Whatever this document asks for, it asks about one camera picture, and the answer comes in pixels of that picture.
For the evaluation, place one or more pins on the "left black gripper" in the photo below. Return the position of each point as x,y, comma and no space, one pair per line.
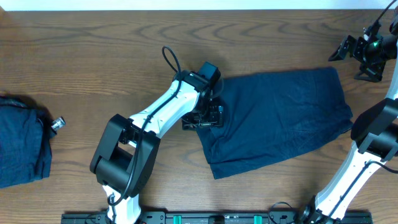
216,118

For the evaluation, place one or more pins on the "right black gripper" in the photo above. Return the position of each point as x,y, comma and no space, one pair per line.
375,76

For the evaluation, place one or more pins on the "dark blue shorts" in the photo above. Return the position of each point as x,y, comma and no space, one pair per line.
272,117

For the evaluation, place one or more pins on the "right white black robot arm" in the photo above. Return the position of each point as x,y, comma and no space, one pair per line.
374,133

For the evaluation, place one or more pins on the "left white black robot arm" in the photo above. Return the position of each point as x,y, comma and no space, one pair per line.
126,153

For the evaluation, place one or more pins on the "silver garment tag clip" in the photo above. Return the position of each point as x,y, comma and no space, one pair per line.
58,123

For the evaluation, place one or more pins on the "folded dark blue garment pile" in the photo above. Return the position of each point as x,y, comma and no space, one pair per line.
25,143

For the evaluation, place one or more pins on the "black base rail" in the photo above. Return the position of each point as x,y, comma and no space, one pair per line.
186,218

